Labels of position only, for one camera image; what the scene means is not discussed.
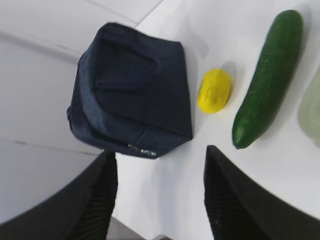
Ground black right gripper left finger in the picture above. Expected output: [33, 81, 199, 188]
[0, 151, 118, 240]

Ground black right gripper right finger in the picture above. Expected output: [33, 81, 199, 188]
[203, 145, 320, 240]

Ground glass container green lid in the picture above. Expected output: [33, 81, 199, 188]
[298, 72, 320, 147]

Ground navy blue lunch bag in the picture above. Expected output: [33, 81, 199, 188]
[66, 22, 193, 159]

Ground green cucumber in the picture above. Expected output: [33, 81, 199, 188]
[232, 9, 304, 149]

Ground yellow lemon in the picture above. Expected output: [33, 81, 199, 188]
[197, 68, 232, 114]

